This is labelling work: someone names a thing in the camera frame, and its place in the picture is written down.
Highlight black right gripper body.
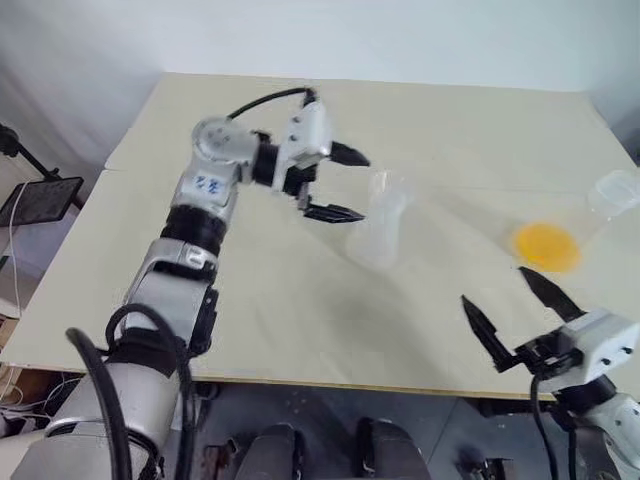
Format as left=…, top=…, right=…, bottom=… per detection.
left=509, top=330, right=587, bottom=384

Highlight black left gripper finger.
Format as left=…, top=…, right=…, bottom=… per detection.
left=329, top=141, right=372, bottom=168
left=302, top=202, right=368, bottom=225

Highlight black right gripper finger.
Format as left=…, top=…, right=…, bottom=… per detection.
left=461, top=294, right=516, bottom=374
left=518, top=266, right=585, bottom=324

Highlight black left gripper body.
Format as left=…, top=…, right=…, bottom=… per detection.
left=285, top=149, right=324, bottom=217

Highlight clear plastic bottle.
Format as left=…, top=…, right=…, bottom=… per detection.
left=344, top=185, right=414, bottom=267

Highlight clear cup with orange liquid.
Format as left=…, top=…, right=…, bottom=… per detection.
left=508, top=168, right=640, bottom=275

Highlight dark rounded shape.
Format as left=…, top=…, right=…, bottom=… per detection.
left=233, top=422, right=307, bottom=480
left=355, top=417, right=427, bottom=480

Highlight black stand with clamp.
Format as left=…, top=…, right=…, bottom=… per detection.
left=0, top=123, right=62, bottom=182

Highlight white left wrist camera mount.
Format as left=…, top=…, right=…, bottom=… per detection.
left=273, top=101, right=335, bottom=196

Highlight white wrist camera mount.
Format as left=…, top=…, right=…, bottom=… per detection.
left=273, top=101, right=335, bottom=196
left=558, top=307, right=640, bottom=387

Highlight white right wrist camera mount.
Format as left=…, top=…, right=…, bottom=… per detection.
left=558, top=307, right=640, bottom=387

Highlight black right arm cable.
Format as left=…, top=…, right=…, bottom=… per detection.
left=528, top=373, right=560, bottom=480

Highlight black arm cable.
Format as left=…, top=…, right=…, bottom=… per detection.
left=228, top=86, right=320, bottom=121
left=528, top=373, right=560, bottom=480

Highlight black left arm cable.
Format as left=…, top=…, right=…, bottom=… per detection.
left=228, top=86, right=320, bottom=121

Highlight thick black hose cable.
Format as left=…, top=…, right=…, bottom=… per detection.
left=66, top=326, right=135, bottom=480

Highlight tangled white cables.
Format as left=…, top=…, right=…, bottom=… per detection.
left=0, top=367, right=71, bottom=419

